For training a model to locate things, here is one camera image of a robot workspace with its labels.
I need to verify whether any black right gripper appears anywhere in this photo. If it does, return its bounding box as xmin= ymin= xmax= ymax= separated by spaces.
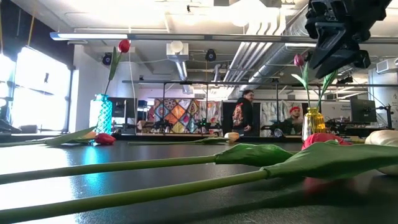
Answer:
xmin=304 ymin=0 xmax=392 ymax=80

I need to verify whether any purple artificial tulip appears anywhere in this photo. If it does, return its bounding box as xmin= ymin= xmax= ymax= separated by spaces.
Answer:
xmin=291 ymin=54 xmax=312 ymax=110

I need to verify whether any white wall air conditioner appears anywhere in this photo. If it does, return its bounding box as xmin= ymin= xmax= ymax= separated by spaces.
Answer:
xmin=375 ymin=57 xmax=398 ymax=75

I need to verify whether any white hanging sheet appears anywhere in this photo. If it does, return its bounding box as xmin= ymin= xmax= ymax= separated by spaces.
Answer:
xmin=260 ymin=100 xmax=304 ymax=138

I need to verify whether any grey metal crossbeam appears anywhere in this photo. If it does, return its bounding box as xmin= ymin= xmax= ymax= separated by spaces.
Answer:
xmin=49 ymin=31 xmax=398 ymax=45

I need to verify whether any colourful patchwork quilt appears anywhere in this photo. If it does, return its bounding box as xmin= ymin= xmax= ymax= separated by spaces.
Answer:
xmin=147 ymin=98 xmax=223 ymax=134

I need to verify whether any red artificial tulip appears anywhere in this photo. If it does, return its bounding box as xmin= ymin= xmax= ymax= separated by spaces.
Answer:
xmin=103 ymin=39 xmax=131 ymax=96
xmin=0 ymin=133 xmax=354 ymax=186
xmin=0 ymin=126 xmax=116 ymax=147

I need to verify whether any yellow glass bottle vase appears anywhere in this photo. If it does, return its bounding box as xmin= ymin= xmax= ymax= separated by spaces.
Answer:
xmin=302 ymin=107 xmax=326 ymax=141

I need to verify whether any white ceiling device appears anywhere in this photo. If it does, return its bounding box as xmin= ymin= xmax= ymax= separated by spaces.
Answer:
xmin=166 ymin=40 xmax=190 ymax=62

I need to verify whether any black computer monitor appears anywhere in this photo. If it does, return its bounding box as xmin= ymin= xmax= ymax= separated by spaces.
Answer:
xmin=349 ymin=98 xmax=378 ymax=124
xmin=108 ymin=96 xmax=138 ymax=119

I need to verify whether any person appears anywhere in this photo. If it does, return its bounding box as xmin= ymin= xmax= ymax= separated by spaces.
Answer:
xmin=283 ymin=106 xmax=305 ymax=136
xmin=231 ymin=89 xmax=256 ymax=137

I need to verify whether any black partition panel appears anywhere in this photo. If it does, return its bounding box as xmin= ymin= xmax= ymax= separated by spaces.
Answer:
xmin=222 ymin=101 xmax=237 ymax=137

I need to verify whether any bright window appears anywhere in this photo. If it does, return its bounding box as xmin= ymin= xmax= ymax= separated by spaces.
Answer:
xmin=0 ymin=46 xmax=74 ymax=134

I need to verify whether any black metal rig frame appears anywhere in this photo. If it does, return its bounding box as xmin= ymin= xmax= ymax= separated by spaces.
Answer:
xmin=122 ymin=79 xmax=398 ymax=138

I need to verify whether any large silver air duct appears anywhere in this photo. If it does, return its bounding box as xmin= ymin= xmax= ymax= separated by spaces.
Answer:
xmin=231 ymin=0 xmax=318 ymax=94

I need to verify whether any blue glass bottle vase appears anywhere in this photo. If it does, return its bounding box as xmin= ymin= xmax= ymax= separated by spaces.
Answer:
xmin=89 ymin=93 xmax=113 ymax=136

